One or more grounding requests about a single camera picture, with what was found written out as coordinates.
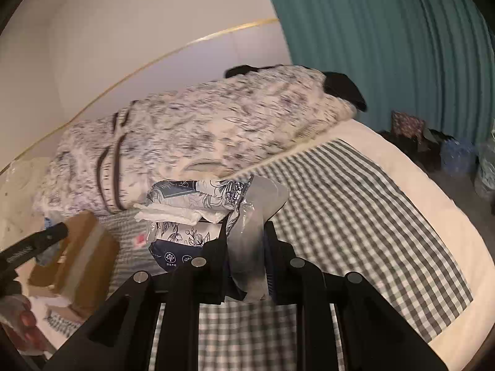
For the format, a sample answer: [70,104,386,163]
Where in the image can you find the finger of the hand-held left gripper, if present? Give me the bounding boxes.
[35,221,70,254]

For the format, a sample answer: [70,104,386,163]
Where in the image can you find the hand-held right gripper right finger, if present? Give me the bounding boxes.
[264,221,451,371]

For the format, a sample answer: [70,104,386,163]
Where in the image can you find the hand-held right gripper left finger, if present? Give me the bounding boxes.
[42,234,230,371]

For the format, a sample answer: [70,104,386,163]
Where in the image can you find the cardboard box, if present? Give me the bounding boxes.
[29,212,120,319]

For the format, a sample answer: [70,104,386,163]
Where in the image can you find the floral tissue pack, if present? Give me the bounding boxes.
[133,174,291,303]

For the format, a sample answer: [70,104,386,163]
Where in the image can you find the person's left hand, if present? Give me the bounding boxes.
[0,296,51,356]

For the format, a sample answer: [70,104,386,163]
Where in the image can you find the green checked blanket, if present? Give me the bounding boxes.
[42,139,474,371]

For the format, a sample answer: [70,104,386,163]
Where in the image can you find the floral print duvet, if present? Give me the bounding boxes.
[33,64,358,217]

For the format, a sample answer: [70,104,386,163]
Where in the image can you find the dark bags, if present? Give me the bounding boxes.
[381,129,455,171]

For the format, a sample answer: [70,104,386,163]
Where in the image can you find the patterned gift bag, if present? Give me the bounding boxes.
[390,110,426,140]

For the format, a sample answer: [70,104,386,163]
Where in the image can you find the dark cloth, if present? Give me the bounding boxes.
[323,71,368,113]
[225,64,271,79]

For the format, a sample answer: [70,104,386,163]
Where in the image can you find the blue plastic bag on floor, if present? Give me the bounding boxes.
[441,139,476,176]

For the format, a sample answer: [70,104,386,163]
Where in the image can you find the large clear water bottle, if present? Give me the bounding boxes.
[474,141,495,202]

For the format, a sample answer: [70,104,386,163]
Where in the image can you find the teal curtain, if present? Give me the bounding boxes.
[259,0,495,151]

